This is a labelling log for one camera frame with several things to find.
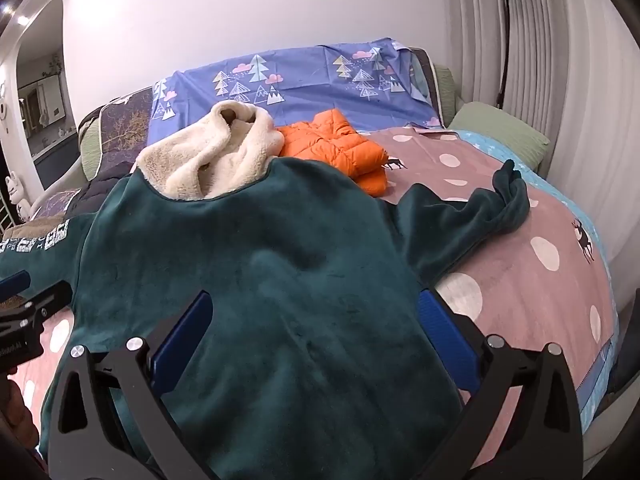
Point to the orange puffer jacket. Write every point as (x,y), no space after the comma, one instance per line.
(340,147)

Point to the green pillow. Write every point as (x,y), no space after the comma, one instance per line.
(90,152)
(500,130)

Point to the white pleated curtain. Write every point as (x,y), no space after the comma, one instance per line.
(565,85)

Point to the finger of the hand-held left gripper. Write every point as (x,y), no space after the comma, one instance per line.
(47,300)
(14,285)

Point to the dark green fleece-lined hoodie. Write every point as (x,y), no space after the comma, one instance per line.
(280,270)

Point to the white cat figurine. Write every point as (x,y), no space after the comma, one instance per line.
(16,192)

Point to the navy puffer jacket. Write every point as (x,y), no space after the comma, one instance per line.
(102,187)

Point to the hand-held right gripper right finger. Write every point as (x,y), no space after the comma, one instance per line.
(445,340)

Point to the arched wall mirror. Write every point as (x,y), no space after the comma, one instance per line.
(42,85)

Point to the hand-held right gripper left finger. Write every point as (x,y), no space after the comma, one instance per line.
(184,332)

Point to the dark tree-print blanket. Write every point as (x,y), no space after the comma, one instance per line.
(125,125)

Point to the pink polka dot bedsheet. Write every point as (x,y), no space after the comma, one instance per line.
(505,260)

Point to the white wall ornament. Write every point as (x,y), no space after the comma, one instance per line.
(3,110)

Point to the person's left hand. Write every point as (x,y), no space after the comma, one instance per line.
(17,405)

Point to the blue tree-print sheet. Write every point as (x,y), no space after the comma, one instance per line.
(300,75)

